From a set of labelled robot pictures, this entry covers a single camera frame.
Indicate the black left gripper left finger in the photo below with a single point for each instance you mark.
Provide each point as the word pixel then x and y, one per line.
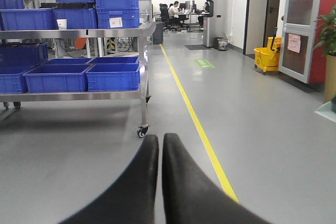
pixel 131 198

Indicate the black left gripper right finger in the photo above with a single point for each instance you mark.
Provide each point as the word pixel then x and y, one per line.
pixel 190 196

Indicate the stainless steel cart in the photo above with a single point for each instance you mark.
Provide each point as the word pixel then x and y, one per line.
pixel 142 93

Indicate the blue crate lower right front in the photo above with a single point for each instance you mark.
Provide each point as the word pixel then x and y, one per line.
pixel 113 77

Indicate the green floor sign sticker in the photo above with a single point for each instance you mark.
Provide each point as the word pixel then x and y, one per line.
pixel 203 63

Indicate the blue crate lower middle front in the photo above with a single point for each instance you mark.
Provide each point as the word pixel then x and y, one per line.
pixel 57 78

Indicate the yellow mop bucket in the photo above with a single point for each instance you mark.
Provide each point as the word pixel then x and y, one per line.
pixel 267 58

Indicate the steel water dispenser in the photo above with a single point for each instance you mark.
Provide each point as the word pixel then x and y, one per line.
pixel 214 22

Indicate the seated person white shirt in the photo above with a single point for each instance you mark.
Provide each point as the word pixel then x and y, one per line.
pixel 177 17

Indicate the potted green plant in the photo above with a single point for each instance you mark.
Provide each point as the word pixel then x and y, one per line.
pixel 326 41

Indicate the blue crate upper left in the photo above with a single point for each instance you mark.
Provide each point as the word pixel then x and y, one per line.
pixel 28 19

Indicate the glass aluminium door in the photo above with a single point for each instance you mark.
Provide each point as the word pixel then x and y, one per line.
pixel 298 40

